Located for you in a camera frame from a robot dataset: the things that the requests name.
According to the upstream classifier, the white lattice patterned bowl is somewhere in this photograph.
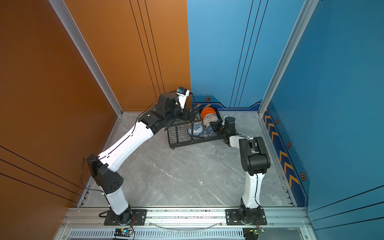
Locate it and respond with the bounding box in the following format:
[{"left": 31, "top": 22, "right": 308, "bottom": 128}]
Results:
[{"left": 203, "top": 113, "right": 219, "bottom": 127}]

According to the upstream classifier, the orange plastic bowl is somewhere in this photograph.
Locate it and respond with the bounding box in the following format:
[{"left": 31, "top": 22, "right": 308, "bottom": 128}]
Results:
[{"left": 201, "top": 107, "right": 216, "bottom": 119}]

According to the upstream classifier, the dark blue patterned bowl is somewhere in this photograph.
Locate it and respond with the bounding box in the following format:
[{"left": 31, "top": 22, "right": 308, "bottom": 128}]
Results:
[{"left": 206, "top": 125, "right": 216, "bottom": 135}]

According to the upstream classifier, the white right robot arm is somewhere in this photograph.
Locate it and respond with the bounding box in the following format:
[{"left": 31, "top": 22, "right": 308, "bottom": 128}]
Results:
[{"left": 213, "top": 117, "right": 271, "bottom": 226}]

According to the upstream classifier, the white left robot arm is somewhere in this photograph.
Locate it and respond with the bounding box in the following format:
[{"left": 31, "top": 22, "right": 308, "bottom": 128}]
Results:
[{"left": 85, "top": 87, "right": 198, "bottom": 226}]

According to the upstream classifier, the circuit board right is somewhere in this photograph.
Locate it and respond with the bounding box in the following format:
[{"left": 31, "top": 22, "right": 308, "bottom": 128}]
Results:
[{"left": 243, "top": 228, "right": 265, "bottom": 240}]

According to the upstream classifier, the green circuit board left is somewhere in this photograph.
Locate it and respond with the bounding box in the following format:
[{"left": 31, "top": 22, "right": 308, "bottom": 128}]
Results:
[{"left": 114, "top": 228, "right": 135, "bottom": 240}]

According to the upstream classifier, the black wire dish rack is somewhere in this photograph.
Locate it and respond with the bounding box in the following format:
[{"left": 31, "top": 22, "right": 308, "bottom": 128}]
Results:
[{"left": 165, "top": 105, "right": 224, "bottom": 150}]

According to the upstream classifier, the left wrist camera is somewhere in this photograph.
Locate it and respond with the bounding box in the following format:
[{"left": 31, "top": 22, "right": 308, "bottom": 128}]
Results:
[{"left": 176, "top": 87, "right": 190, "bottom": 109}]

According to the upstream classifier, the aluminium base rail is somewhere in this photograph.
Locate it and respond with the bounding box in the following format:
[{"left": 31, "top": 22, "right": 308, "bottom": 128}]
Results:
[{"left": 54, "top": 207, "right": 317, "bottom": 240}]

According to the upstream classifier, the aluminium corner post right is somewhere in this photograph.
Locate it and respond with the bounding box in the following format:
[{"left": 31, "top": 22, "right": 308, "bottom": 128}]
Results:
[{"left": 258, "top": 0, "right": 319, "bottom": 117}]

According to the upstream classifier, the aluminium corner post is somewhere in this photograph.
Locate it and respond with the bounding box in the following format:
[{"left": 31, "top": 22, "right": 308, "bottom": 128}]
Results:
[
  {"left": 49, "top": 0, "right": 123, "bottom": 117},
  {"left": 258, "top": 0, "right": 319, "bottom": 117}
]

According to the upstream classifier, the aluminium corner post left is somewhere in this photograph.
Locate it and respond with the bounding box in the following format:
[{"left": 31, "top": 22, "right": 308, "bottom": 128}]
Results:
[{"left": 49, "top": 0, "right": 123, "bottom": 117}]

